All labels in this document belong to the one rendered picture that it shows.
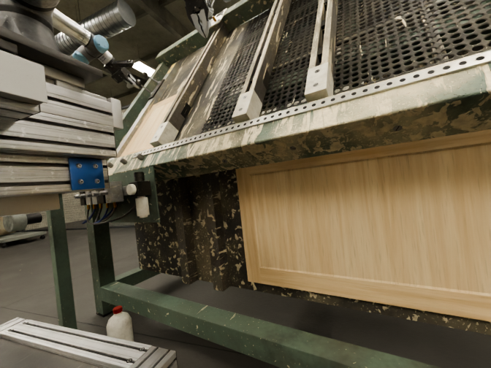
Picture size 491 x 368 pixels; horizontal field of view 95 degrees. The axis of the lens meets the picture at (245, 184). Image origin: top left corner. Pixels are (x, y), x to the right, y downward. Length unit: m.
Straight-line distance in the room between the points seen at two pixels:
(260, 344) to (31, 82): 0.90
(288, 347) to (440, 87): 0.79
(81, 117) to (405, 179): 0.94
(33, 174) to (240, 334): 0.77
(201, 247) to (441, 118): 1.08
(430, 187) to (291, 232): 0.47
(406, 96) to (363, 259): 0.53
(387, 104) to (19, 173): 0.83
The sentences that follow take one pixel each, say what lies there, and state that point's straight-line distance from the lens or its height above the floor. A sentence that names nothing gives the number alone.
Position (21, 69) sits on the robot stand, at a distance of 0.57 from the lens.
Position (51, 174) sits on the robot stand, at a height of 0.77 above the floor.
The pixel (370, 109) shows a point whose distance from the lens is 0.63.
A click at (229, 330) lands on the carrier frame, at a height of 0.17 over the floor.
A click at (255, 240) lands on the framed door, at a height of 0.44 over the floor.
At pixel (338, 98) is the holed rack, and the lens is 0.68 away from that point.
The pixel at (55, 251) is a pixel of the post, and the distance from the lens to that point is 1.58.
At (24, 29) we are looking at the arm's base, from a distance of 0.78.
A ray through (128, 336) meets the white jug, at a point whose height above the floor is 0.08.
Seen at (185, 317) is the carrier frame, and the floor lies 0.17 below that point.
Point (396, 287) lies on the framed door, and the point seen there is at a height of 0.31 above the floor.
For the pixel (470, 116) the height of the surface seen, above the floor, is 0.78.
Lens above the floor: 0.69
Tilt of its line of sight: level
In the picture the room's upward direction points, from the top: 6 degrees counter-clockwise
